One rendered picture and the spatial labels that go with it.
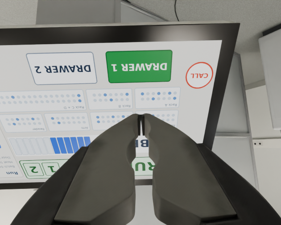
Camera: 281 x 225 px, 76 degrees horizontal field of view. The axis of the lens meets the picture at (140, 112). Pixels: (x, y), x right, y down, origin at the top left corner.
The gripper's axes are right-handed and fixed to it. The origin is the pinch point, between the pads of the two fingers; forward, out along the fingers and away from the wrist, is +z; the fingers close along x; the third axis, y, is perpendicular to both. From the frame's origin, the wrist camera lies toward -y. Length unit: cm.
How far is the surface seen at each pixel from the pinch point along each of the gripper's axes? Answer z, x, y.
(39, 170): 14.8, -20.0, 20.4
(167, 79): 14.7, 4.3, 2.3
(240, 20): 173, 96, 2
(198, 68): 14.7, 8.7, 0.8
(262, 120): 259, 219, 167
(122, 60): 14.7, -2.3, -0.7
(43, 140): 14.8, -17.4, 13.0
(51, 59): 14.7, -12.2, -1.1
